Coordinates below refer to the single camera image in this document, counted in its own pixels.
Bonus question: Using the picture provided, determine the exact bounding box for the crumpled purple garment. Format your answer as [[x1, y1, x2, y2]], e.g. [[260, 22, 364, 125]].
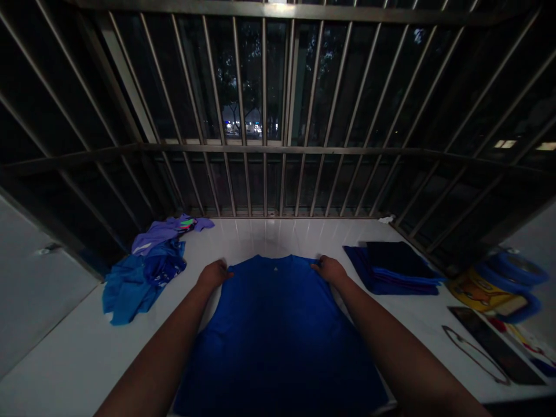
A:
[[131, 214, 216, 256]]

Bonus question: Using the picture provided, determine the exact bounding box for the dark flat rectangular object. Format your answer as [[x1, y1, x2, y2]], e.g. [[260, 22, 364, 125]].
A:
[[447, 306, 547, 386]]

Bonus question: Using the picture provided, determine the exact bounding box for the metal window grille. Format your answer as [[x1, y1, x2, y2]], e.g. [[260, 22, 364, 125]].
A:
[[0, 0, 556, 279]]

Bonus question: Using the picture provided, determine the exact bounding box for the thin cord loop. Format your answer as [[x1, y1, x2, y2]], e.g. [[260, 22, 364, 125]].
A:
[[441, 324, 512, 386]]

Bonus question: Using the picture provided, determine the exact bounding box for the person's right hand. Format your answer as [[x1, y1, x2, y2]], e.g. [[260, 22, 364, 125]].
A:
[[310, 254, 348, 284]]

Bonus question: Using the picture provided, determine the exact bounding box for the stack of folded blue clothes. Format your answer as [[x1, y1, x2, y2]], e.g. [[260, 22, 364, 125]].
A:
[[342, 241, 446, 297]]

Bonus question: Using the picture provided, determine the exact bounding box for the blue sleeveless shirt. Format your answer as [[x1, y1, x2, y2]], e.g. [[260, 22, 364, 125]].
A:
[[173, 254, 394, 417]]

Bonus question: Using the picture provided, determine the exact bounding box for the person's left hand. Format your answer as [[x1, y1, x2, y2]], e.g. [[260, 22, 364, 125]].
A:
[[197, 258, 235, 291]]

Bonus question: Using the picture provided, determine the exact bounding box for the pile of crumpled blue clothes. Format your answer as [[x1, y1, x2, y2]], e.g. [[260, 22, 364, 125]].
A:
[[102, 239, 188, 327]]

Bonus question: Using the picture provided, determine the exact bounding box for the yellow cartoon print item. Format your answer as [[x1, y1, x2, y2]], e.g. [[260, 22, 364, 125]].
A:
[[448, 268, 518, 314]]

